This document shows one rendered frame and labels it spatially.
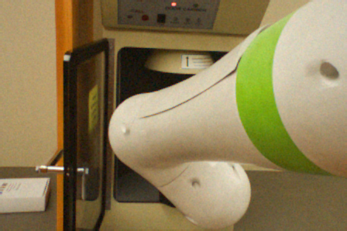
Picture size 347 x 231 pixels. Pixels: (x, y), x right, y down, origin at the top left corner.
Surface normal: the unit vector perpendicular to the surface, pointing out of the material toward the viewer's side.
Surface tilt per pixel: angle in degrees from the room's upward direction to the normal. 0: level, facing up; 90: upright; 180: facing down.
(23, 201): 90
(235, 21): 135
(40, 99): 90
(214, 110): 96
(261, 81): 85
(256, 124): 111
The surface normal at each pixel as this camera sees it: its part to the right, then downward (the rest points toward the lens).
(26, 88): 0.10, 0.26
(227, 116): -0.90, 0.25
